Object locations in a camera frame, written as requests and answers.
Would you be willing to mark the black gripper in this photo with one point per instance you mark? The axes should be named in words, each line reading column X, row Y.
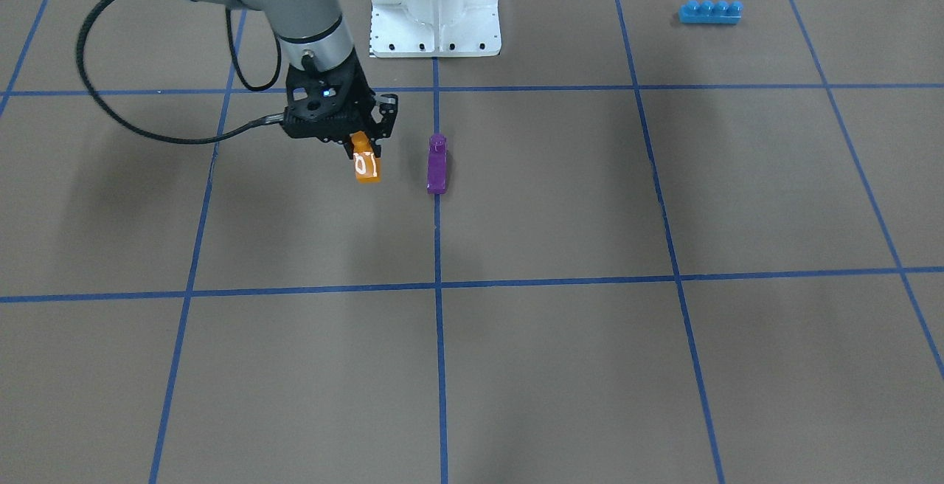
column 362, row 95

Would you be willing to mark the orange trapezoid block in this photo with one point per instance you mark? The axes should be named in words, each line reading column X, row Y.
column 367, row 165

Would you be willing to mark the white central pillar base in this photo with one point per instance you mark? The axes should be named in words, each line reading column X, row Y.
column 435, row 29

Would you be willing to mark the purple trapezoid block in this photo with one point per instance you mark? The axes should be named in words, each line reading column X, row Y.
column 437, row 164

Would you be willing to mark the long blue block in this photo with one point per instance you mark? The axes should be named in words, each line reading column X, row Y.
column 711, row 12

